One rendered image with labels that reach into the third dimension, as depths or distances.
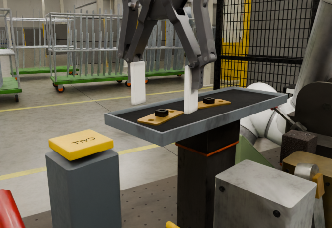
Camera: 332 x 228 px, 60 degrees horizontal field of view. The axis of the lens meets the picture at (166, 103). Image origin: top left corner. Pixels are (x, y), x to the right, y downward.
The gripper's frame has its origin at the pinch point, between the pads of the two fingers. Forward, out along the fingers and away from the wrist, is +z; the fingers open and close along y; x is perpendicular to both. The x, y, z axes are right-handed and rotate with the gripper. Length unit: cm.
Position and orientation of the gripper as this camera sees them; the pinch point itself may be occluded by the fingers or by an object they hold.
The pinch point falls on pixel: (163, 93)
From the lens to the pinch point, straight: 45.0
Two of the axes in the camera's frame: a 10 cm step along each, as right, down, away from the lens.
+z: 0.0, 9.7, 2.3
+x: 5.4, -1.9, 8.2
